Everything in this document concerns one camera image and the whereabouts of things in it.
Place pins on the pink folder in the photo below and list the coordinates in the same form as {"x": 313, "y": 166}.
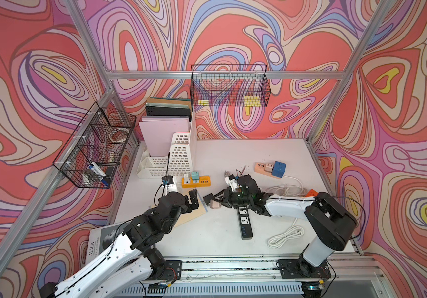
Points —
{"x": 157, "y": 132}

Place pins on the black wire basket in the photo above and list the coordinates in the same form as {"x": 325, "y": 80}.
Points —
{"x": 93, "y": 152}
{"x": 244, "y": 85}

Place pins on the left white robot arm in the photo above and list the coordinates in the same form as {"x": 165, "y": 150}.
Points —
{"x": 131, "y": 256}

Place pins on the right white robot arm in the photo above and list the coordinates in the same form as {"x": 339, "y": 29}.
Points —
{"x": 332, "y": 223}

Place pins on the black power strip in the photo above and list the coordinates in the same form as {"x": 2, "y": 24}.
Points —
{"x": 245, "y": 223}

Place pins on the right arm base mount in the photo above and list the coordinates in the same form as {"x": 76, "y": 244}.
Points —
{"x": 300, "y": 269}

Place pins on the white plastic file organizer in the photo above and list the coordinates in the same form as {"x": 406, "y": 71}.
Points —
{"x": 179, "y": 161}

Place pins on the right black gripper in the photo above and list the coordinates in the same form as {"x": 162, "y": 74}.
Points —
{"x": 228, "y": 199}

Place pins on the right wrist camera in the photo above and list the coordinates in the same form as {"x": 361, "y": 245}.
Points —
{"x": 232, "y": 182}

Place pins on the dark books stack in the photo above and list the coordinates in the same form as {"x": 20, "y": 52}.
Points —
{"x": 169, "y": 107}

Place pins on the pink small plug adapter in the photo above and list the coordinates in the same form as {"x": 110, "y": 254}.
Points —
{"x": 215, "y": 205}

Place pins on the pink power strip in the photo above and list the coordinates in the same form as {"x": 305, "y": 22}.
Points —
{"x": 259, "y": 168}

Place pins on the teal plug adapter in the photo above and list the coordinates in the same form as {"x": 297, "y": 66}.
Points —
{"x": 195, "y": 177}

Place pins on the white plug adapter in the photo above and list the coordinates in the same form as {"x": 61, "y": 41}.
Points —
{"x": 186, "y": 179}

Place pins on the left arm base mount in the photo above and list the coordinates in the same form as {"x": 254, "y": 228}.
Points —
{"x": 169, "y": 270}

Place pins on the black wire basket back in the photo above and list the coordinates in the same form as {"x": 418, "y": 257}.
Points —
{"x": 244, "y": 85}

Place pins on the black wire basket left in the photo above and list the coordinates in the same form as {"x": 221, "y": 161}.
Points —
{"x": 93, "y": 152}

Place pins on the blue cube socket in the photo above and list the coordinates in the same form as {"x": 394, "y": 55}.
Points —
{"x": 278, "y": 169}

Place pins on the black white magazine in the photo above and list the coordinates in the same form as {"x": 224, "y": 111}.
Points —
{"x": 100, "y": 239}

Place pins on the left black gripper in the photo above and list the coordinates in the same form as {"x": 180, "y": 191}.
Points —
{"x": 194, "y": 200}

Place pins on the yellow power strip with adapters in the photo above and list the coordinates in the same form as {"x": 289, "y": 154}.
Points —
{"x": 203, "y": 181}

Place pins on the orange cube socket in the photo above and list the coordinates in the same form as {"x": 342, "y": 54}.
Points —
{"x": 311, "y": 193}

